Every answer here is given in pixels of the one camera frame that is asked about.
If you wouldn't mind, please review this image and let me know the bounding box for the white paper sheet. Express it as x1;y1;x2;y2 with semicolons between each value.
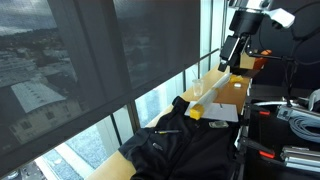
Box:
184;100;240;123

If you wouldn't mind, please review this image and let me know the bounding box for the grey coiled cable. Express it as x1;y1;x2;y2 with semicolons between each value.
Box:
288;114;320;144

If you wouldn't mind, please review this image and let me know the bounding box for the folded dollar bill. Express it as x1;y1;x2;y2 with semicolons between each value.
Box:
208;120;230;129

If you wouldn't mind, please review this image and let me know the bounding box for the brown cardboard box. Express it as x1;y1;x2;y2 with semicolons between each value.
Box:
239;51;268;71

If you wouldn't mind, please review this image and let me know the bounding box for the black and silver pen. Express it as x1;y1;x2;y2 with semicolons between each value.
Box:
153;129;183;135

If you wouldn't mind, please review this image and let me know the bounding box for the clear plastic cup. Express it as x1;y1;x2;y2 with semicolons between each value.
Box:
191;78;205;98

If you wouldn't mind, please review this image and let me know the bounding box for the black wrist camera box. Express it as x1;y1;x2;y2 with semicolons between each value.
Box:
218;34;240;73

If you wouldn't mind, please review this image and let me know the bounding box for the aluminium extrusion rail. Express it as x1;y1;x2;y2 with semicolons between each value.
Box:
279;145;320;174

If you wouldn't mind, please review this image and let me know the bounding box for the orange handled black clamp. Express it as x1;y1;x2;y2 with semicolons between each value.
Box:
239;136;277;160
251;105;272;117

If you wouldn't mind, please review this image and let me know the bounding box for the small metal corner bracket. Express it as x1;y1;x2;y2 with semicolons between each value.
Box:
275;104;296;122

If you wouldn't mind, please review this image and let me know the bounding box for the long roll with yellow ends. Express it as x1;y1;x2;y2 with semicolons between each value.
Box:
189;73;243;121

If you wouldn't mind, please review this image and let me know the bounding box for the black boom camera stand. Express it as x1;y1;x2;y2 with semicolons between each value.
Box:
246;49;299;108

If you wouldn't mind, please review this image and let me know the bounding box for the black zip jersey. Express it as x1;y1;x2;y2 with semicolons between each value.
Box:
118;95;241;180

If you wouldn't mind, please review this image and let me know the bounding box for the dark mesh window blind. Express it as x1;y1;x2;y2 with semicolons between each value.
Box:
113;0;202;90
0;0;132;178

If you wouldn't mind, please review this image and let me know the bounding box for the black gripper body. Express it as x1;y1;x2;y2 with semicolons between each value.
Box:
229;33;252;68

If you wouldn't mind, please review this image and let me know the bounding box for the black perforated breadboard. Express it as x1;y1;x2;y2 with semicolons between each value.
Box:
244;108;320;180

